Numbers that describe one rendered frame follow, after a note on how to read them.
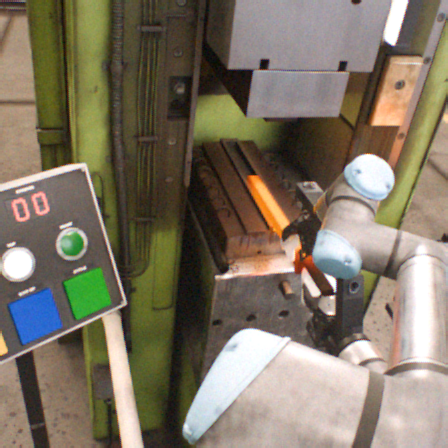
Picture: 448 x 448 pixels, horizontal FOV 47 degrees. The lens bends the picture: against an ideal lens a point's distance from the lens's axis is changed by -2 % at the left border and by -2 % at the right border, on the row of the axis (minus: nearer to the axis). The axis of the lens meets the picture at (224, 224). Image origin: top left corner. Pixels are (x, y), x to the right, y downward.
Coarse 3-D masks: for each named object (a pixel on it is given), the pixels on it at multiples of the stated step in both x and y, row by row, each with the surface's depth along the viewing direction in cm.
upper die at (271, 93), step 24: (216, 72) 115; (240, 72) 100; (264, 72) 94; (288, 72) 96; (312, 72) 97; (336, 72) 98; (240, 96) 101; (264, 96) 97; (288, 96) 99; (312, 96) 100; (336, 96) 102
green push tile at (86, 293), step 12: (84, 276) 93; (96, 276) 94; (72, 288) 91; (84, 288) 93; (96, 288) 94; (72, 300) 91; (84, 300) 93; (96, 300) 94; (108, 300) 96; (72, 312) 92; (84, 312) 93
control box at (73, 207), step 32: (0, 192) 83; (32, 192) 87; (64, 192) 90; (0, 224) 84; (32, 224) 87; (64, 224) 91; (96, 224) 94; (0, 256) 84; (32, 256) 87; (64, 256) 91; (96, 256) 95; (0, 288) 84; (32, 288) 87; (0, 320) 84; (64, 320) 91
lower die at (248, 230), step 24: (216, 144) 148; (240, 144) 148; (216, 168) 138; (264, 168) 140; (216, 192) 130; (240, 192) 130; (240, 216) 121; (264, 216) 121; (288, 216) 123; (240, 240) 118; (264, 240) 120
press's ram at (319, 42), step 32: (224, 0) 90; (256, 0) 86; (288, 0) 87; (320, 0) 89; (352, 0) 91; (384, 0) 92; (224, 32) 92; (256, 32) 89; (288, 32) 91; (320, 32) 92; (352, 32) 94; (224, 64) 93; (256, 64) 93; (288, 64) 95; (320, 64) 96; (352, 64) 98
